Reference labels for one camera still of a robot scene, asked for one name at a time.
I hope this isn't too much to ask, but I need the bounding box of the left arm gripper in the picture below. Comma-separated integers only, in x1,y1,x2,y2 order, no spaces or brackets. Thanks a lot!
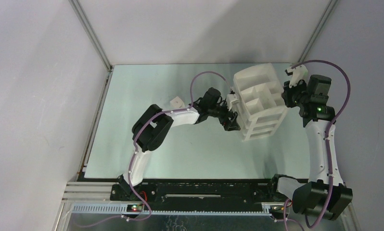
208,101,241,131

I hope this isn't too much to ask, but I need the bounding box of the white plastic drawer organizer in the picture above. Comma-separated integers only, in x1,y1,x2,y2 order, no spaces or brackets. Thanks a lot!
232,63,288,141

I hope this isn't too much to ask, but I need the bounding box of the white cosmetic box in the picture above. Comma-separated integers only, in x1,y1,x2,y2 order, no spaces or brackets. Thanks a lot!
169,96,185,109

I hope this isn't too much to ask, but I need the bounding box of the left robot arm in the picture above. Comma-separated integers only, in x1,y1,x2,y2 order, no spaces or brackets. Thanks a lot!
118,88,241,201

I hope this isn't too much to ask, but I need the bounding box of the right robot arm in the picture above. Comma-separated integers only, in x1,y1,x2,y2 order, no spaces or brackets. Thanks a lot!
268,75,353,220

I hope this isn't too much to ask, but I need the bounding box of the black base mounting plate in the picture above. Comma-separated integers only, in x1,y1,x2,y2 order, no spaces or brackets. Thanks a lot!
110,176,287,213

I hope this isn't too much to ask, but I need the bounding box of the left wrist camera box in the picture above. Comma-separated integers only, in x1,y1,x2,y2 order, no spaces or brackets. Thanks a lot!
226,93,241,111

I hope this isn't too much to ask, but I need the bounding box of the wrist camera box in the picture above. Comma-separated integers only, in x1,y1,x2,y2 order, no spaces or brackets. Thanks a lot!
285,64,308,88
226,93,241,111

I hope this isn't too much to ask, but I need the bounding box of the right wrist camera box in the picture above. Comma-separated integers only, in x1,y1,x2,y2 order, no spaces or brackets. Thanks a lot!
285,64,308,88

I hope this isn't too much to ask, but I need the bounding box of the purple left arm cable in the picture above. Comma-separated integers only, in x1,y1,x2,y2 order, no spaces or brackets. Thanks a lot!
122,70,236,222

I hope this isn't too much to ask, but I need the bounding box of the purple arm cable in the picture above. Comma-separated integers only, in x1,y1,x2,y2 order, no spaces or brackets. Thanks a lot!
122,70,236,222
282,60,351,231

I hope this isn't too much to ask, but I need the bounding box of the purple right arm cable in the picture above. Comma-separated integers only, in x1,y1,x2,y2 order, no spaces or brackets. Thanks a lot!
282,60,351,231

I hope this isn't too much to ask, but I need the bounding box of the aluminium frame rail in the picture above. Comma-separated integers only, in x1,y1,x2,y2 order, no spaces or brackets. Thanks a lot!
69,0,113,72

